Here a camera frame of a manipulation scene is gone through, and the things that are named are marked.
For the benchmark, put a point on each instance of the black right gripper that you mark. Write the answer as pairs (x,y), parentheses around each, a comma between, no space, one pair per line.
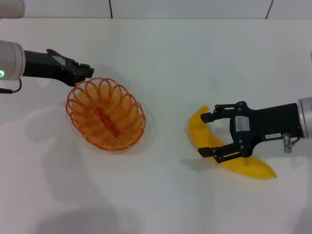
(270,123)

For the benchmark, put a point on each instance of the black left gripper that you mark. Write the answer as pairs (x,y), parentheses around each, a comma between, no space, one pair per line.
(48,67)

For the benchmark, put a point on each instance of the yellow banana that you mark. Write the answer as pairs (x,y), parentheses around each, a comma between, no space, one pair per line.
(202,137)

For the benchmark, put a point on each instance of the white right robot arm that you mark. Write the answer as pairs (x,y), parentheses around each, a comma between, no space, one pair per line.
(306,117)

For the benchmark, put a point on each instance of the metal connector plug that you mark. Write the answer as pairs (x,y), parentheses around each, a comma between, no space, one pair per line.
(287,143)

